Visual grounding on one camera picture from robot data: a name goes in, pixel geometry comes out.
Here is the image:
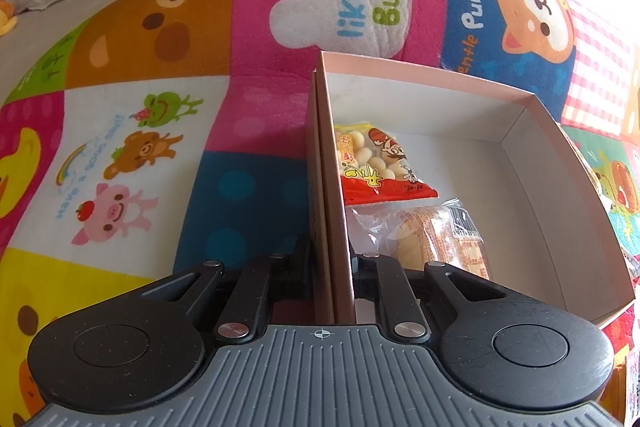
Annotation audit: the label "colourful cartoon play mat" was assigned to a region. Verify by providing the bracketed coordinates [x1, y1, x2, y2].
[1, 0, 639, 426]

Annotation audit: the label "pink cardboard box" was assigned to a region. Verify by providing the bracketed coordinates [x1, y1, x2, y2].
[307, 52, 634, 326]

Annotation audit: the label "long bread roll packet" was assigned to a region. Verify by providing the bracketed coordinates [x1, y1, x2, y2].
[345, 199, 490, 280]

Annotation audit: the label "yellow plush toy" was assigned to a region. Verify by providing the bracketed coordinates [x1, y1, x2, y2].
[0, 0, 17, 36]

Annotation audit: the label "biscuit ball snack bag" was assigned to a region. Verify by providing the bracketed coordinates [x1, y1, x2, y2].
[334, 122, 438, 206]

